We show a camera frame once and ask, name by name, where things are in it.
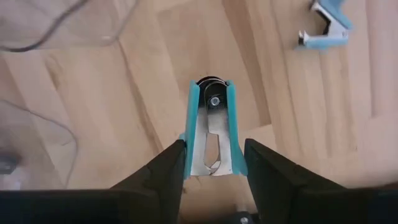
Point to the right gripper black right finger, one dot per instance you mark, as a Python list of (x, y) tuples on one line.
[(311, 205)]

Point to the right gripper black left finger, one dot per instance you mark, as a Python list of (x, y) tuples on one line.
[(124, 205)]

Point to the teal staple remover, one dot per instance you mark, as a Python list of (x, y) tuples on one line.
[(214, 121)]

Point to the blue staple remover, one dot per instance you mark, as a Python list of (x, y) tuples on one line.
[(326, 42)]

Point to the clear plastic bin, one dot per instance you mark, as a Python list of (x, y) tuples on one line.
[(62, 25), (31, 140)]

